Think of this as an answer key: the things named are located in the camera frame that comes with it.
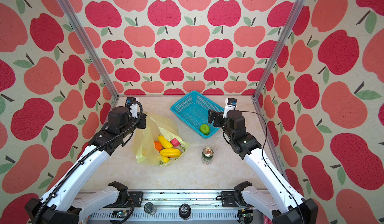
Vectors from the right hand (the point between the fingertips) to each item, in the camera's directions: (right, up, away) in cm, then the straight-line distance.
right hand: (220, 110), depth 74 cm
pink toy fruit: (-25, -20, +16) cm, 36 cm away
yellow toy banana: (-31, -20, +17) cm, 41 cm away
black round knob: (-17, -37, -20) cm, 45 cm away
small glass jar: (-33, -43, -10) cm, 55 cm away
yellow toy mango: (-27, -25, +13) cm, 39 cm away
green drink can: (-6, -24, +5) cm, 26 cm away
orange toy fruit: (-35, -21, +14) cm, 43 cm away
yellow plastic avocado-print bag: (-37, -15, -6) cm, 40 cm away
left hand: (-36, -2, 0) cm, 36 cm away
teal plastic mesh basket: (-14, 0, +38) cm, 41 cm away
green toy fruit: (-6, -12, +20) cm, 24 cm away
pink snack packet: (+20, -51, -6) cm, 55 cm away
